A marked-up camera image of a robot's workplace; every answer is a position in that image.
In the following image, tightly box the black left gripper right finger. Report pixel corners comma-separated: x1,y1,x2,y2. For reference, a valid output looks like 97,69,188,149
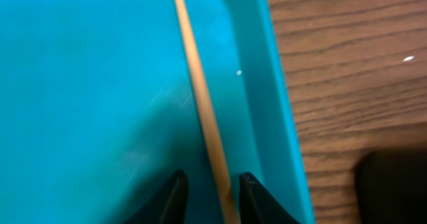
239,172,299,224

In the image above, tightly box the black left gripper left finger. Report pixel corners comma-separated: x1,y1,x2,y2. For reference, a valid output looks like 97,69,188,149
123,169,189,224

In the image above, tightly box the wooden chopstick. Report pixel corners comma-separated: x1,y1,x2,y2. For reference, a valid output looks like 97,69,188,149
174,0,241,224

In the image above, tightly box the teal plastic tray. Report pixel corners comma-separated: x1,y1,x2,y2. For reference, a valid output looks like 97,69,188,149
1,0,315,223

